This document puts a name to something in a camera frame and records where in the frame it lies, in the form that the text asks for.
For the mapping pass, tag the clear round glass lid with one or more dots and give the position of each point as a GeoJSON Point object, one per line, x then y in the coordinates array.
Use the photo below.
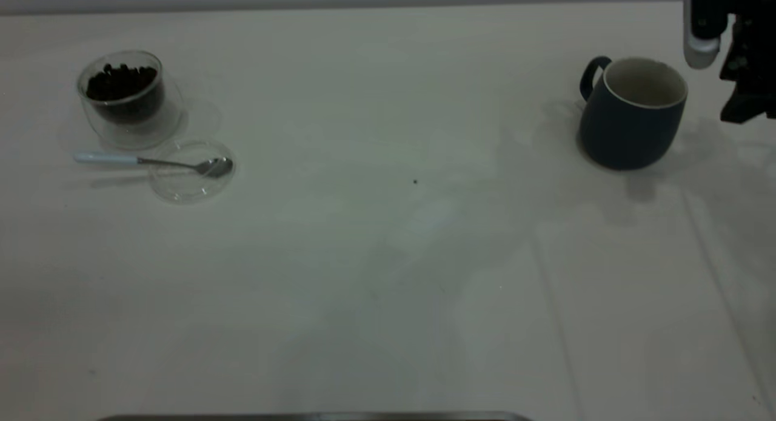
{"type": "Point", "coordinates": [188, 193]}

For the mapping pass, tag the clear double-wall glass cup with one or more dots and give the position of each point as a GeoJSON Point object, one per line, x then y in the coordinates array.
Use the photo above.
{"type": "Point", "coordinates": [139, 136]}

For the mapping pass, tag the right wrist camera housing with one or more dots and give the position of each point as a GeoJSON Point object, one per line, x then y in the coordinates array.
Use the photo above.
{"type": "Point", "coordinates": [703, 20]}

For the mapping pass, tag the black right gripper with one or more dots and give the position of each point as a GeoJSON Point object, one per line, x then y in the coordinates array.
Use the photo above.
{"type": "Point", "coordinates": [755, 57]}

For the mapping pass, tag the dark coffee beans pile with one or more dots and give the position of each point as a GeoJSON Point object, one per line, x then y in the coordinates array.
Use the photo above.
{"type": "Point", "coordinates": [121, 84]}

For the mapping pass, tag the dark grey ceramic mug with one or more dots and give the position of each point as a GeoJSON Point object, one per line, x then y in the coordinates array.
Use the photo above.
{"type": "Point", "coordinates": [624, 136]}

